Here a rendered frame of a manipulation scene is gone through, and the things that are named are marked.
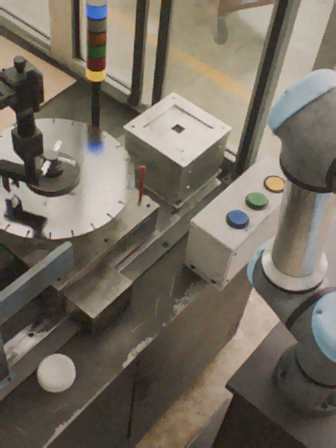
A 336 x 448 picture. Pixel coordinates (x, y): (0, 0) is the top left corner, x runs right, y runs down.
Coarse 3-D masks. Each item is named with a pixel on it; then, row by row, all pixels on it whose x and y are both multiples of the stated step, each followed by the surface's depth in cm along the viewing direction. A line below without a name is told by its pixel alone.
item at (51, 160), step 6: (60, 144) 125; (48, 150) 122; (54, 150) 123; (42, 156) 122; (48, 156) 121; (54, 156) 121; (48, 162) 121; (54, 162) 122; (60, 162) 122; (66, 162) 122; (72, 162) 121; (42, 168) 120; (48, 168) 122; (54, 168) 123
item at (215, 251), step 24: (264, 168) 140; (240, 192) 135; (264, 192) 135; (216, 216) 130; (264, 216) 131; (192, 240) 132; (216, 240) 126; (240, 240) 126; (264, 240) 142; (192, 264) 138; (216, 264) 131; (240, 264) 137
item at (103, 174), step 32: (64, 128) 134; (96, 128) 135; (0, 160) 127; (96, 160) 129; (128, 160) 130; (0, 192) 121; (32, 192) 122; (64, 192) 123; (96, 192) 124; (128, 192) 125; (0, 224) 116; (32, 224) 117; (64, 224) 118; (96, 224) 119
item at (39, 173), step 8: (32, 160) 112; (0, 168) 115; (8, 168) 115; (16, 168) 115; (24, 168) 115; (32, 168) 113; (8, 176) 116; (16, 176) 115; (24, 176) 115; (32, 176) 114; (40, 176) 115; (8, 184) 117; (16, 184) 119; (32, 184) 115; (8, 192) 119
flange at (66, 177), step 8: (40, 160) 126; (72, 160) 127; (40, 168) 123; (56, 168) 123; (64, 168) 125; (72, 168) 126; (48, 176) 123; (56, 176) 124; (64, 176) 124; (72, 176) 124; (40, 184) 122; (48, 184) 122; (56, 184) 123; (64, 184) 123; (72, 184) 123; (40, 192) 122; (48, 192) 122; (56, 192) 122
